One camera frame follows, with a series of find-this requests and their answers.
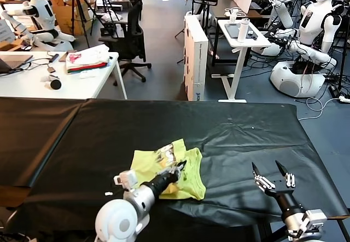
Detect white floor cable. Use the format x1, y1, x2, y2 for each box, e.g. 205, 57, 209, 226
297, 96, 340, 122

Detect white standing desk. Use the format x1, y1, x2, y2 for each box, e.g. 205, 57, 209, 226
211, 19, 272, 103

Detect white office table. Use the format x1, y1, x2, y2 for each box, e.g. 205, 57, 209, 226
0, 50, 129, 100

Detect white paper tissue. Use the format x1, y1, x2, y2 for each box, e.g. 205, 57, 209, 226
78, 69, 99, 80

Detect black laptop cable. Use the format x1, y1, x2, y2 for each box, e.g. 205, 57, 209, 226
0, 57, 52, 76

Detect tall white cardboard box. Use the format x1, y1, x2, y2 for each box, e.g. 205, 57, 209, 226
183, 14, 209, 102

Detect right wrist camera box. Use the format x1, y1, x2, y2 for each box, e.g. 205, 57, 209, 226
300, 209, 328, 234

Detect brown cardboard box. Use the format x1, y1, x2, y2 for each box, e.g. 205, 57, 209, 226
51, 0, 93, 37

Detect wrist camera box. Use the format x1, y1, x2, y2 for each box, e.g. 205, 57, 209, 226
113, 170, 139, 191
300, 209, 328, 234

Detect grey laptop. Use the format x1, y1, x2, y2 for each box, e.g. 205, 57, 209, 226
0, 54, 33, 74

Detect black office chair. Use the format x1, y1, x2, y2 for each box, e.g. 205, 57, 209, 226
98, 0, 152, 87

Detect lime green t-shirt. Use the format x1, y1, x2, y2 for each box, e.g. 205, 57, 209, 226
130, 139, 206, 201

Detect short black tripod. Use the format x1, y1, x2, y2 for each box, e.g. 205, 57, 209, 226
90, 0, 121, 37

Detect black tablet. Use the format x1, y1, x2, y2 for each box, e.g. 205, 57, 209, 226
224, 22, 259, 41

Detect white thermos bottle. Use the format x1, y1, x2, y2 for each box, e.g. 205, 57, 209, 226
237, 18, 250, 43

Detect white humanoid robot black shoulders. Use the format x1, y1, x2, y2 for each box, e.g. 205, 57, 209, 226
0, 0, 75, 51

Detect white humanoid robot round base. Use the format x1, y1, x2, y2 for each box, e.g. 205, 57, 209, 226
270, 0, 350, 98

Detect stack of folded clothes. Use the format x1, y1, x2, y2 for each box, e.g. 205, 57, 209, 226
65, 44, 111, 75

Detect small white device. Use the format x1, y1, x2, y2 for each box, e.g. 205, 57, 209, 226
224, 7, 247, 24

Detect tall black tripod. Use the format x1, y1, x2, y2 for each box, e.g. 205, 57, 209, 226
62, 0, 107, 48

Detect black plastic table sheet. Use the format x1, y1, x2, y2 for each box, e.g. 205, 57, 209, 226
0, 96, 91, 189
16, 99, 349, 242

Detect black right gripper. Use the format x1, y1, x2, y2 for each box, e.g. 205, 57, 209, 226
251, 160, 301, 217

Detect black stand pole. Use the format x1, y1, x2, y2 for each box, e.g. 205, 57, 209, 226
338, 3, 350, 89

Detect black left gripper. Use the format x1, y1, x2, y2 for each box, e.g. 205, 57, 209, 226
142, 159, 187, 198

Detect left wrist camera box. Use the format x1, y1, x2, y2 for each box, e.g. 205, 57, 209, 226
113, 170, 139, 191

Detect white crumpled item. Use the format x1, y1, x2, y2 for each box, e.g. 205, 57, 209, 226
40, 74, 60, 83

